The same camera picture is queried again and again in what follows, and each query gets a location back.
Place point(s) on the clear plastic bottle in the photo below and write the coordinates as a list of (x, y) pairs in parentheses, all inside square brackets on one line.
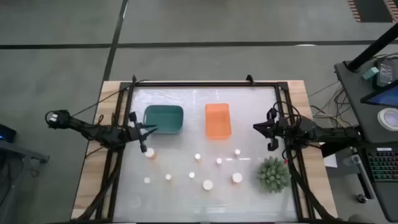
[(351, 160)]

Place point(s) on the small white-capped medicine bottle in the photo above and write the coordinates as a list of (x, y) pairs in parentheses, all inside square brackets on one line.
[(146, 180), (197, 156), (191, 175), (168, 176), (219, 160), (237, 152)]

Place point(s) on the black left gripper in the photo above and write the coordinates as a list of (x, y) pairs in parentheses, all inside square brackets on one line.
[(136, 132)]

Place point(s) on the green artificial succulent plant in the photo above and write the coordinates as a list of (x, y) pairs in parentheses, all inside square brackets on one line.
[(273, 175)]

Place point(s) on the small teal box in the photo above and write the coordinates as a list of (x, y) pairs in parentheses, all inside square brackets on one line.
[(370, 73)]

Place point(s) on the black metal table frame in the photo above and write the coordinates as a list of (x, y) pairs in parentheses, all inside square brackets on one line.
[(202, 84)]

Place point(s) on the striped-edge dark floor mat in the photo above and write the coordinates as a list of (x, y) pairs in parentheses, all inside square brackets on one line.
[(370, 11)]

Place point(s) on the white paper sheet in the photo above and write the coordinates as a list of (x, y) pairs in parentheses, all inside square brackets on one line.
[(330, 161)]

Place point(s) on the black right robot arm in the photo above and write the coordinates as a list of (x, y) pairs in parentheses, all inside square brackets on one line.
[(326, 133)]

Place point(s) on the grey cart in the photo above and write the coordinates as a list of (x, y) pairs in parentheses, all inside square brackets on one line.
[(18, 152)]

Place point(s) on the black device with blue light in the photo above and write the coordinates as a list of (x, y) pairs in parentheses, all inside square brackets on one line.
[(6, 133)]

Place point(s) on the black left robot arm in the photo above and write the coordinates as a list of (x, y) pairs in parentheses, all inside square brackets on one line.
[(93, 130)]

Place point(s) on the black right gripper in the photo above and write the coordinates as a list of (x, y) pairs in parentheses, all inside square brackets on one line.
[(276, 130)]

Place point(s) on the white plastic table sheet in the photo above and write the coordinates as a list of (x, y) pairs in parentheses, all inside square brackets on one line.
[(174, 202)]

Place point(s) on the orange plastic bin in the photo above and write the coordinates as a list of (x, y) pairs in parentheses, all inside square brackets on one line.
[(218, 121)]

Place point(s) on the large white-capped medicine bottle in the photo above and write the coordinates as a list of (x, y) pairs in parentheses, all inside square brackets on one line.
[(150, 152), (237, 177), (207, 184)]

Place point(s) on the black caster wheel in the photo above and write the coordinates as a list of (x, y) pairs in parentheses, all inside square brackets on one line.
[(361, 198)]

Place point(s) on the backlit black keyboard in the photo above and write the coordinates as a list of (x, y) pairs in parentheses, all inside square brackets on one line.
[(385, 165)]

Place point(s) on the teal plastic bin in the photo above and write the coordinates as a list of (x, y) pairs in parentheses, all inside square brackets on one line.
[(168, 119)]

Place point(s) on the grey side desk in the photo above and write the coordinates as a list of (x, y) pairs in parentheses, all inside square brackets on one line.
[(357, 102)]

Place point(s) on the black slanted pole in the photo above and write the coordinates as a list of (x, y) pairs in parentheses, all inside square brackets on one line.
[(373, 48)]

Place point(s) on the white tape roll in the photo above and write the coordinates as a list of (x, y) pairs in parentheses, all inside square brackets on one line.
[(381, 119)]

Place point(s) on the black monitor with blue screen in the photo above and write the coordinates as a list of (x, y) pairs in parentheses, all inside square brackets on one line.
[(387, 98)]

